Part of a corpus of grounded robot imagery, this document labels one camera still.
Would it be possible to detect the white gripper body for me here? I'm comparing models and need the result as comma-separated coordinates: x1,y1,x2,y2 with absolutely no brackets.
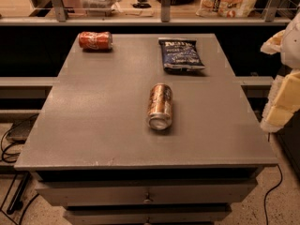
280,13,300,69

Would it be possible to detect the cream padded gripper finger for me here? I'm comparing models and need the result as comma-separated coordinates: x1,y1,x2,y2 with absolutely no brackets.
261,71,300,133
261,30,284,54

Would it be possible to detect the orange soda can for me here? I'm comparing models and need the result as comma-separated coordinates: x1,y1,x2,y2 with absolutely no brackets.
147,83,173,130

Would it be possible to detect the red cola can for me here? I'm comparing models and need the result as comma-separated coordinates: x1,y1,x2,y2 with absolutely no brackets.
78,32,113,51

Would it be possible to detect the colourful snack bag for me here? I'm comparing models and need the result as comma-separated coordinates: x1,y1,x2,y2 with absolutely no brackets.
196,0,257,18

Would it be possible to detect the blue chip bag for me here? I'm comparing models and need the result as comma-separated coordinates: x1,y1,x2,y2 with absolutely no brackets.
158,37,205,71

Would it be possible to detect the upper drawer with knob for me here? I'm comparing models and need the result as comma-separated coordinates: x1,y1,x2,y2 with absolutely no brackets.
36,179,257,207

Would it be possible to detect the drawer with knob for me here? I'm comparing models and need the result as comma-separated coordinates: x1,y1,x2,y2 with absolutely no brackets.
36,179,257,207
64,205,232,225

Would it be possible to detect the clear plastic container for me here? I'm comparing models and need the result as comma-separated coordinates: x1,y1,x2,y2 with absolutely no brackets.
80,0,117,17

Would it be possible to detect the grey drawer cabinet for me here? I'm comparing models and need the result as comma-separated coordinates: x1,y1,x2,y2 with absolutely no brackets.
16,34,278,212

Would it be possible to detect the lower drawer with knob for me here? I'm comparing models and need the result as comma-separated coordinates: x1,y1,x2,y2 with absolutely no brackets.
64,205,232,225

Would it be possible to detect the black power adapter box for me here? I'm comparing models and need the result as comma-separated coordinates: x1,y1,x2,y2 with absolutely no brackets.
6,120,34,143

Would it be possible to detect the black floor stand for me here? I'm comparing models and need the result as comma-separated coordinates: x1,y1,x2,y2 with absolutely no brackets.
7,172,30,215

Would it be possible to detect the metal railing frame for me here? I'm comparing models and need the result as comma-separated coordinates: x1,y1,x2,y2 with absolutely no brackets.
0,0,299,26

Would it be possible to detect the black cable right floor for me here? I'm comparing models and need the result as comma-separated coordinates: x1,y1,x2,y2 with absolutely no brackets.
263,163,283,225

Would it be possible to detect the black cables left floor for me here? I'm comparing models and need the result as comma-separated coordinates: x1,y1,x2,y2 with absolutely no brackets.
0,114,40,225

